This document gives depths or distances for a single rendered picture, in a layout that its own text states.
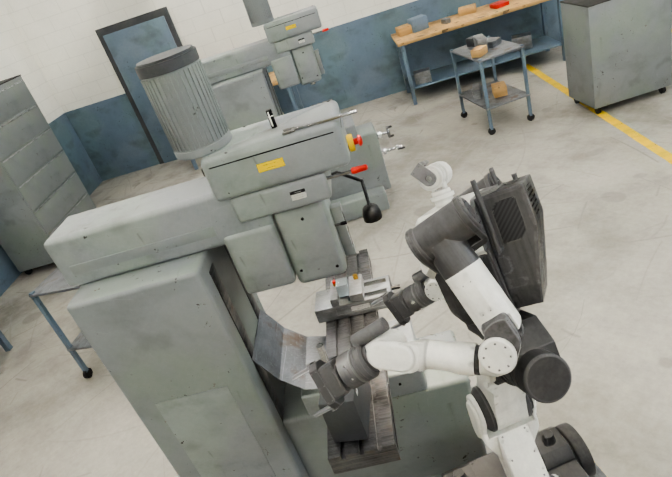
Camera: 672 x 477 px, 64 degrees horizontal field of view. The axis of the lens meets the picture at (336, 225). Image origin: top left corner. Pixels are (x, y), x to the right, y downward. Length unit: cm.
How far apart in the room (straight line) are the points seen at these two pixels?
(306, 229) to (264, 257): 18
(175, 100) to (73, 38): 736
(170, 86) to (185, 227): 48
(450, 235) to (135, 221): 116
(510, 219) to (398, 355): 40
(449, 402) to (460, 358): 115
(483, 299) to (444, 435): 140
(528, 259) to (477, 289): 20
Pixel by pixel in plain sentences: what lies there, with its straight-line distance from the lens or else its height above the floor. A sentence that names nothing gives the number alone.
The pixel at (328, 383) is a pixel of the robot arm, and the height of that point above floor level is 147.
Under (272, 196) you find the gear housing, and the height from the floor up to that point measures 170.
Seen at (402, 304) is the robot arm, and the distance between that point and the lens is 182.
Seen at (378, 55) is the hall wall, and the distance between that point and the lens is 843.
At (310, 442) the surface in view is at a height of 57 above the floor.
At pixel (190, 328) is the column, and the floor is 135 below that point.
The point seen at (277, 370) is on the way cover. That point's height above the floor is 97.
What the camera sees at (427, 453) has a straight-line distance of 259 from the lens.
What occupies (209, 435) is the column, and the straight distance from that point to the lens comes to 238.
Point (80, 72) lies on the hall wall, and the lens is 919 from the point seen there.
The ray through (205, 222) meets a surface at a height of 167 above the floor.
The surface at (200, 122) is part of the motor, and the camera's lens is 179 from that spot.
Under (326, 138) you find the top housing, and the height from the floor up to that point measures 184.
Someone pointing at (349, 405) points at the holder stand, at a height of 110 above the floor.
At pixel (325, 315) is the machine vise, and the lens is 242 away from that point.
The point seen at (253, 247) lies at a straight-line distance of 191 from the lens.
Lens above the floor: 239
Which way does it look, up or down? 27 degrees down
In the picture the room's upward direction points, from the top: 19 degrees counter-clockwise
